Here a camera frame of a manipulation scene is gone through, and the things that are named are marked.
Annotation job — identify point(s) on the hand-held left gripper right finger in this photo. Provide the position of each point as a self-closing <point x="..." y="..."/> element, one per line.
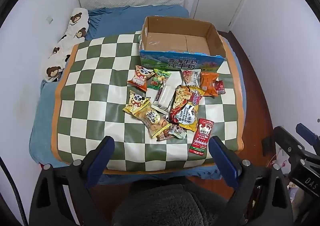
<point x="221" y="156"/>

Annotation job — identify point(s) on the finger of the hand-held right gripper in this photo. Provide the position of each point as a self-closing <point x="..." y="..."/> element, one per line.
<point x="292" y="143"/>
<point x="306" y="131"/>

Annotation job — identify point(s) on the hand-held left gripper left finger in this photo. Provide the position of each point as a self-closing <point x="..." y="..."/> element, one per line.
<point x="106" y="152"/>

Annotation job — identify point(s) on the long red sachet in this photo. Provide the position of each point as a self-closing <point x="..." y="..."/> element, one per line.
<point x="201" y="136"/>

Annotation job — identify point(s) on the small silver candy packets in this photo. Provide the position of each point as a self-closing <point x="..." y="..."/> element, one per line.
<point x="178" y="131"/>

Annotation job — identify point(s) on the yellow bread bun packet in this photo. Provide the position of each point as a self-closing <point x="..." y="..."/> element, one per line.
<point x="152" y="119"/>

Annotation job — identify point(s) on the red yellow noodle packet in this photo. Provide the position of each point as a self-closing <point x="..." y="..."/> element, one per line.
<point x="186" y="109"/>

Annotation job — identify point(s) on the yellow panda snack packet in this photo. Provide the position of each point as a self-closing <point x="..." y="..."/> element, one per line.
<point x="136" y="102"/>

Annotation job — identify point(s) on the white cracker packet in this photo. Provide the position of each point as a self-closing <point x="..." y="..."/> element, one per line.
<point x="162" y="96"/>

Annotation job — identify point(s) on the white snack packet red picture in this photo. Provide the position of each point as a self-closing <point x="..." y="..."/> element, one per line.
<point x="190" y="78"/>

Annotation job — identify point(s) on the cardboard box with blue print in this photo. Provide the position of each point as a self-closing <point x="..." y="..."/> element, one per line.
<point x="175" y="61"/>

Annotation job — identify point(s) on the green white checkered mat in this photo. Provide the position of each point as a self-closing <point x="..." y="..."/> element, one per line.
<point x="87" y="116"/>

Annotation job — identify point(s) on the grey fleece clothing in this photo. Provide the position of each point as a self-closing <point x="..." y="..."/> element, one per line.
<point x="175" y="206"/>

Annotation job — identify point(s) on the small red snack packet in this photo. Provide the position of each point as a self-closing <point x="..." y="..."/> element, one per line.
<point x="220" y="87"/>

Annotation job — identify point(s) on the orange panda snack packet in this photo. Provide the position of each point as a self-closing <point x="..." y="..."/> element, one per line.
<point x="140" y="77"/>

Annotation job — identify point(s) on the green snack packet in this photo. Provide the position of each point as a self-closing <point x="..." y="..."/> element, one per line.
<point x="158" y="78"/>

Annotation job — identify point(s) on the white bear print pillow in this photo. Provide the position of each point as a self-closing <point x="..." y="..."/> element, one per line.
<point x="72" y="33"/>

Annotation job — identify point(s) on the blue bedsheet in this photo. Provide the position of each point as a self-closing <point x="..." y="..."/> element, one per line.
<point x="120" y="21"/>

